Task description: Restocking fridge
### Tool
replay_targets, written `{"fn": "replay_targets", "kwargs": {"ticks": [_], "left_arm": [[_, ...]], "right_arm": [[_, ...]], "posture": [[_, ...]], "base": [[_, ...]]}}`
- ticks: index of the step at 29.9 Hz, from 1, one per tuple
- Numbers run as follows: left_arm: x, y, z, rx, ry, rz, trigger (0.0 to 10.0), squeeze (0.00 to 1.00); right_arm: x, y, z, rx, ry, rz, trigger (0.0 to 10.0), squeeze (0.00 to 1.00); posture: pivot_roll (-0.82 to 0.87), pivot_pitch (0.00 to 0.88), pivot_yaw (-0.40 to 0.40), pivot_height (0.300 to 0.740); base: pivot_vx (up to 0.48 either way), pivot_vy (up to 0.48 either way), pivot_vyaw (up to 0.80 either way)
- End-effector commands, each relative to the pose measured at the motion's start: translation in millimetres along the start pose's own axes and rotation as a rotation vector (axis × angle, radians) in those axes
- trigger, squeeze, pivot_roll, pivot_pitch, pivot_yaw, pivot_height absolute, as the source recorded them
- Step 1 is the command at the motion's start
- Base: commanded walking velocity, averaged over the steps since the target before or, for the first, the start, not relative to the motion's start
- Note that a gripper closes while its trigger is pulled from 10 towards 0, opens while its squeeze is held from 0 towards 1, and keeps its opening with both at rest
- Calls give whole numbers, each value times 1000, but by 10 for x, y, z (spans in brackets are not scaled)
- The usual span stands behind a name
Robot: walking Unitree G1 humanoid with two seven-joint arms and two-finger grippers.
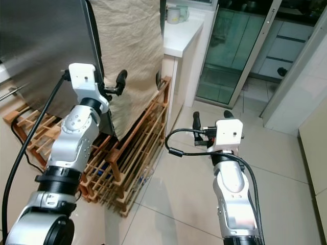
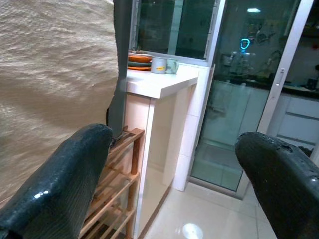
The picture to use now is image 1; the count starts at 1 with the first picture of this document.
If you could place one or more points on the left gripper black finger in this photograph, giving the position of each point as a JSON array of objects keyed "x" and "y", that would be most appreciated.
[{"x": 121, "y": 79}]

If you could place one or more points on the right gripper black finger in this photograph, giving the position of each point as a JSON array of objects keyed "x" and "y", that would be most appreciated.
[
  {"x": 228, "y": 114},
  {"x": 196, "y": 120}
]

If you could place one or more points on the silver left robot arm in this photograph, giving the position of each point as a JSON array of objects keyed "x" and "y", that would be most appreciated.
[{"x": 76, "y": 148}]

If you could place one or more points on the mini fridge door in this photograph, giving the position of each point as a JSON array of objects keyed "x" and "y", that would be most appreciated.
[{"x": 46, "y": 46}]

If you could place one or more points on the glass sliding door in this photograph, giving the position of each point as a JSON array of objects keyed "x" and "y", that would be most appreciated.
[{"x": 230, "y": 51}]

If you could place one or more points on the white kitchen counter unit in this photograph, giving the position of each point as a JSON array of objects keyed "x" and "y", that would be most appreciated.
[{"x": 179, "y": 38}]

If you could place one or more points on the clear plastic bottle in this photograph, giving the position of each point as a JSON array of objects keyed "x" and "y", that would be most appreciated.
[{"x": 140, "y": 182}]

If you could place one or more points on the grey mug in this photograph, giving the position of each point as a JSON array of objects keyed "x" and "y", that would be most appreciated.
[{"x": 172, "y": 15}]

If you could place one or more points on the wooden slatted rack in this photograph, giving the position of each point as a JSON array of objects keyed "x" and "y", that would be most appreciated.
[{"x": 116, "y": 173}]

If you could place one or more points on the white drawer unit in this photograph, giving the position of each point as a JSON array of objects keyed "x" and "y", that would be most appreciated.
[{"x": 283, "y": 48}]

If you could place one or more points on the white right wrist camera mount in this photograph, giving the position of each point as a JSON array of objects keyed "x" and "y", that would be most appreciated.
[{"x": 227, "y": 133}]

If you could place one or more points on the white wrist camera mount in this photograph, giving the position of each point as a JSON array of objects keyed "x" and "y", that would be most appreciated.
[
  {"x": 227, "y": 133},
  {"x": 84, "y": 77}
]

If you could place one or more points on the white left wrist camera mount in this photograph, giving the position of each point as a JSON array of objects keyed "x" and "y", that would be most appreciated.
[{"x": 84, "y": 77}]

